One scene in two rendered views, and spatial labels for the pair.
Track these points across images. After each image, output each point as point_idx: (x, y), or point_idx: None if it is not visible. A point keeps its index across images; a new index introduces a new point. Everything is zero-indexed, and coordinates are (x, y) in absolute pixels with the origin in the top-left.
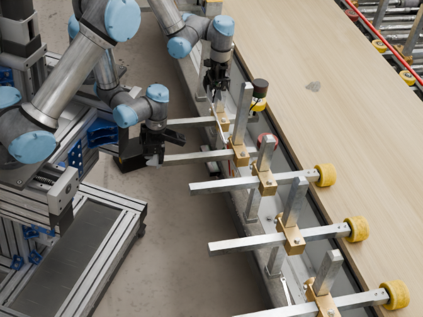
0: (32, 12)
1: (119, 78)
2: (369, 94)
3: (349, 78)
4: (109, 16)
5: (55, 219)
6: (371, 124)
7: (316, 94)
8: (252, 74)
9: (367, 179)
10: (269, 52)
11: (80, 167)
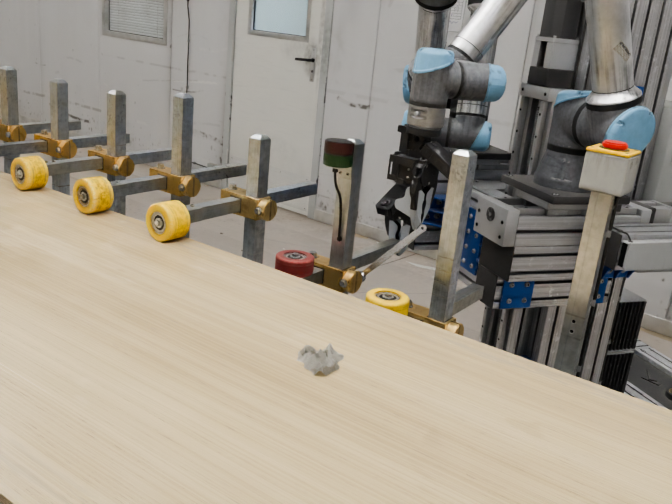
0: (548, 33)
1: (534, 194)
2: (155, 400)
3: (251, 425)
4: None
5: None
6: (116, 328)
7: (296, 349)
8: (471, 339)
9: (90, 255)
10: (537, 410)
11: (473, 259)
